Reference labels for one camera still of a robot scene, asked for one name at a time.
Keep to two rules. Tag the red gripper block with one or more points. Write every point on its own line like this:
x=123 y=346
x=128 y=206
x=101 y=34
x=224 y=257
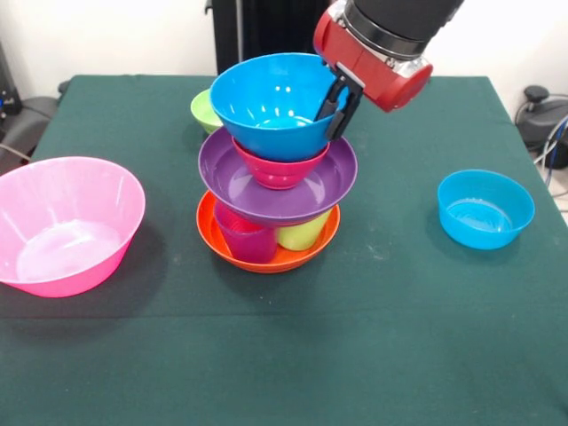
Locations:
x=368 y=71

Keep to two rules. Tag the large blue bowl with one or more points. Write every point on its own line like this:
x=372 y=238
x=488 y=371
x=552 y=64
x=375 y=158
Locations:
x=257 y=102

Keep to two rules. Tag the small magenta bowl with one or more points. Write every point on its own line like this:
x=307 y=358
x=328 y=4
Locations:
x=279 y=173

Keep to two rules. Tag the green cup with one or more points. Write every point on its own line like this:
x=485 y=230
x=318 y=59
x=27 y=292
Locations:
x=299 y=235

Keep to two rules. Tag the purple bowl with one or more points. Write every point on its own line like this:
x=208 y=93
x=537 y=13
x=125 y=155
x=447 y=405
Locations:
x=231 y=191

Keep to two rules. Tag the orange bowl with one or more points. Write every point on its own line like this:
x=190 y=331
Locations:
x=293 y=262

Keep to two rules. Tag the purple cup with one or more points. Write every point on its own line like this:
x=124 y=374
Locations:
x=248 y=244

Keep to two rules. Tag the small blue bowl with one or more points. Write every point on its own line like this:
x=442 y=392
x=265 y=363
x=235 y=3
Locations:
x=483 y=222

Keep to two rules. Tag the green bowl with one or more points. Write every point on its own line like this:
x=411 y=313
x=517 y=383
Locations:
x=204 y=113

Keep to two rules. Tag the dark green table cloth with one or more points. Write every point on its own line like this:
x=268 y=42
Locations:
x=310 y=346

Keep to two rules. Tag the large pink bowl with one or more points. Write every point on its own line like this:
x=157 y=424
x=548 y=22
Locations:
x=66 y=248

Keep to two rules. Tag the black stand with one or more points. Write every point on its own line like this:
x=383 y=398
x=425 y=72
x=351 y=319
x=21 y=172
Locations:
x=6 y=89

